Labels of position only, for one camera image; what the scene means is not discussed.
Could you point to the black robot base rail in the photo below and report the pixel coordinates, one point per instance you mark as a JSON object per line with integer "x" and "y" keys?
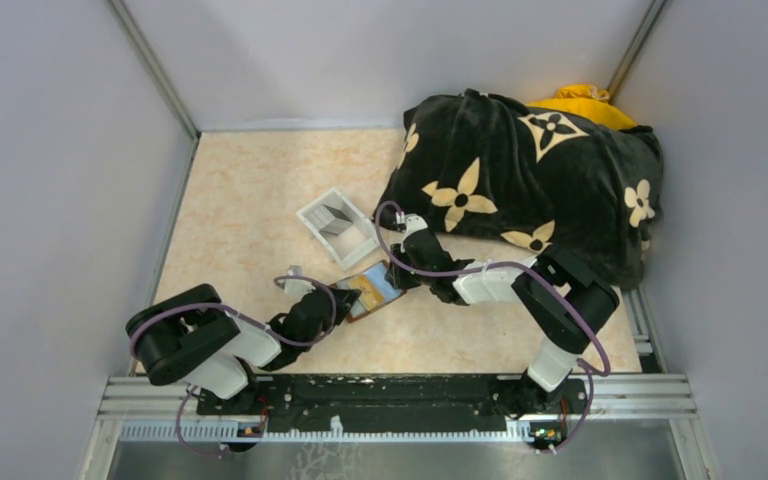
{"x": 397, "y": 404}

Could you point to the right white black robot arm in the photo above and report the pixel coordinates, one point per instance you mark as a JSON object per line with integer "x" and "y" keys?
{"x": 567, "y": 301}

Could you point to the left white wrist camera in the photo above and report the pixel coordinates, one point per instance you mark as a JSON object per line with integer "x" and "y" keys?
{"x": 295, "y": 287}

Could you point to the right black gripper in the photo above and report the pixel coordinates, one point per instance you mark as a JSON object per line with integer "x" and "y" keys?
{"x": 395, "y": 276}

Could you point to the white translucent plastic card box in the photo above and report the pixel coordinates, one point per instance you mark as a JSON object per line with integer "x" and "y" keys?
{"x": 345, "y": 232}

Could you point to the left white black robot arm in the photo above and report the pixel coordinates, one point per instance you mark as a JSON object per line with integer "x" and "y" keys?
{"x": 196, "y": 337}

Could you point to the black floral plush blanket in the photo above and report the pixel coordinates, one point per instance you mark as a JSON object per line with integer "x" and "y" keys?
{"x": 489, "y": 167}

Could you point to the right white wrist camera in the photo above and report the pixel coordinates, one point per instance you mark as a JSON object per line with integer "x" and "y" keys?
{"x": 409, "y": 224}

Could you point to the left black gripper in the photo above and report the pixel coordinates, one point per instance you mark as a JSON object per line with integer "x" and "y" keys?
{"x": 345, "y": 299}

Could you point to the brown leather card holder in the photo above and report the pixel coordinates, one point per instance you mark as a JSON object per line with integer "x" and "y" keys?
{"x": 375, "y": 289}

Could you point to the yellow cloth bundle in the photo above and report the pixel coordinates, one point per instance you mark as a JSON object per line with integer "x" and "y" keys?
{"x": 588, "y": 101}

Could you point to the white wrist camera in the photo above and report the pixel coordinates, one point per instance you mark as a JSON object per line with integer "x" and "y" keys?
{"x": 409, "y": 224}
{"x": 295, "y": 287}

